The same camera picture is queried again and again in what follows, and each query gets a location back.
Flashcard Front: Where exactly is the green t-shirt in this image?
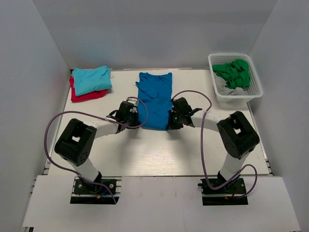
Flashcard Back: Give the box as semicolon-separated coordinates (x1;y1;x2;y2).
212;59;251;90

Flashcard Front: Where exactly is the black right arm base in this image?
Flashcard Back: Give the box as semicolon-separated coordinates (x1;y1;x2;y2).
197;178;248;206

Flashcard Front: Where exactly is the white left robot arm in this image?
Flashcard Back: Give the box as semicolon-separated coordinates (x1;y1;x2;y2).
55;101;138;183

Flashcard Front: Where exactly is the white plastic basket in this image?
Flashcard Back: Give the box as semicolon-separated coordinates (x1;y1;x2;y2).
208;53;263;103

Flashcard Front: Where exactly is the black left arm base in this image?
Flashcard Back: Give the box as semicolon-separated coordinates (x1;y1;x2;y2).
70;177;122;205

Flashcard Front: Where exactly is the grey t-shirt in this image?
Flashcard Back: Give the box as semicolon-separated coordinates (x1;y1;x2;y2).
214;74;247;96

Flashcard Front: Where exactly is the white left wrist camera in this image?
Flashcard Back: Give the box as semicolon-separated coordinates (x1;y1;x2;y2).
126;98;139;107

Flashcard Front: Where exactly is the folded red t-shirt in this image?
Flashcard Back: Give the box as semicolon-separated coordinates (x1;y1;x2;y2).
69;76;108;103

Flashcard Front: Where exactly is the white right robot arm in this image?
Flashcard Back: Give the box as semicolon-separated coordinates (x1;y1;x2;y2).
168;97;260;183

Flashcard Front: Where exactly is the folded light blue t-shirt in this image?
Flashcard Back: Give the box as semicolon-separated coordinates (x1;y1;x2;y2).
72;66;112;96

